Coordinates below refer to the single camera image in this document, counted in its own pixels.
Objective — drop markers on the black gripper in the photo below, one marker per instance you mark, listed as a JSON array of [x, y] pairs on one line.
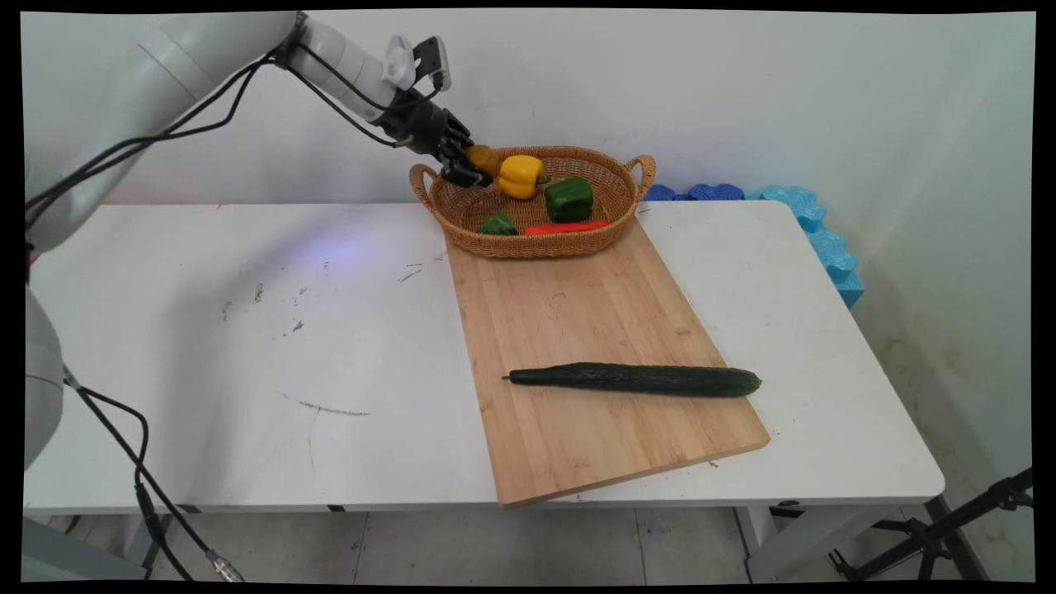
[[421, 128]]

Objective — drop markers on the brown potato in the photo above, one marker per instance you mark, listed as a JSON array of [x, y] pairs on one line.
[[484, 159]]

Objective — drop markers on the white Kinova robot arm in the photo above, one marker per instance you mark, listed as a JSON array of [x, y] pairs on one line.
[[165, 82]]

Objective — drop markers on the yellow bell pepper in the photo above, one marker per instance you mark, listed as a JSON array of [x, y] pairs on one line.
[[520, 176]]

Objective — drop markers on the woven wicker basket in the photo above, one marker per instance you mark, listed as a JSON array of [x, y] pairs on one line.
[[483, 214]]

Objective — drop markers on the small green pepper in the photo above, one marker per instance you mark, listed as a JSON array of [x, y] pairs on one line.
[[498, 225]]

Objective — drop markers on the large green bell pepper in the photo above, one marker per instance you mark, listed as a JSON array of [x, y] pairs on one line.
[[569, 200]]

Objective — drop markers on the red chili pepper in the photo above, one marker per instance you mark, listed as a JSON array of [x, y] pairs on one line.
[[568, 228]]

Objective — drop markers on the bamboo cutting board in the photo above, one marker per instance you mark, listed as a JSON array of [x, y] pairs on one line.
[[602, 330]]

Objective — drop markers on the wide dark blue foam piece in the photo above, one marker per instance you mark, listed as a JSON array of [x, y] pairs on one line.
[[716, 192]]

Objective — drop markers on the dark green cucumber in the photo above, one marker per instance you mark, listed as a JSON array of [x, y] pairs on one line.
[[635, 379]]

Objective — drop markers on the light blue foam block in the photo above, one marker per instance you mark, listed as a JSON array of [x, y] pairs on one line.
[[829, 247]]

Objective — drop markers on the white table leg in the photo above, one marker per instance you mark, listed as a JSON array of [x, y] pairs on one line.
[[796, 540], [132, 536]]

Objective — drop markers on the black tripod stand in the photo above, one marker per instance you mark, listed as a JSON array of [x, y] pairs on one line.
[[936, 535]]

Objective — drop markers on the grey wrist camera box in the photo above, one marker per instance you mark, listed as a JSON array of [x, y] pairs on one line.
[[435, 62]]

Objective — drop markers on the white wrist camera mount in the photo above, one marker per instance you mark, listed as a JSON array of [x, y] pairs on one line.
[[398, 62]]

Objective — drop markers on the black table edge bracket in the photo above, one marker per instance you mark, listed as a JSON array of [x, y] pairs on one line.
[[788, 509]]

